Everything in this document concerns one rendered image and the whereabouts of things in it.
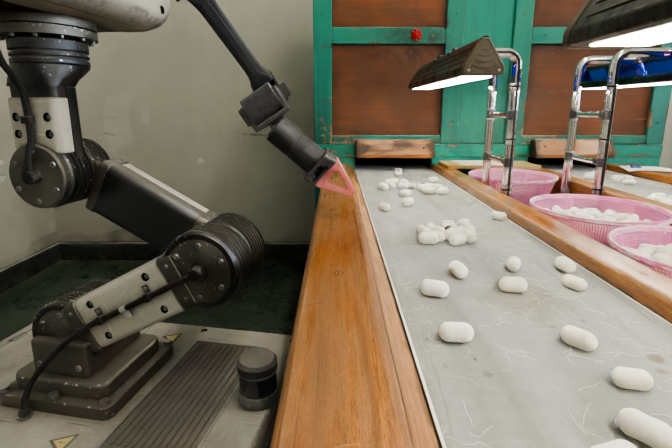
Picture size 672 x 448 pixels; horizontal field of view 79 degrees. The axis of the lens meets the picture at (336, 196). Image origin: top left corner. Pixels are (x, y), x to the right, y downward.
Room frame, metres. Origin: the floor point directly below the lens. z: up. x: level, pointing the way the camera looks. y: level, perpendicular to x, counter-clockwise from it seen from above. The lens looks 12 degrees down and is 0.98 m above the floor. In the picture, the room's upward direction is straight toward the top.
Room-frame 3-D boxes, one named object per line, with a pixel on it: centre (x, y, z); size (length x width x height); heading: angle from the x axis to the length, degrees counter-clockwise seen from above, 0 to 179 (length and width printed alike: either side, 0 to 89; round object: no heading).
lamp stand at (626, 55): (1.13, -0.77, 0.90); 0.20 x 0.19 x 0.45; 0
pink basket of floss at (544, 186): (1.30, -0.57, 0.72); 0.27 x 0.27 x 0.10
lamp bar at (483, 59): (1.13, -0.29, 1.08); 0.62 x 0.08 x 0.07; 0
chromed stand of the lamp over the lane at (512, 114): (1.13, -0.37, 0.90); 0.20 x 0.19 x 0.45; 0
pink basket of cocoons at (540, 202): (0.86, -0.57, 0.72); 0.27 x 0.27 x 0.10
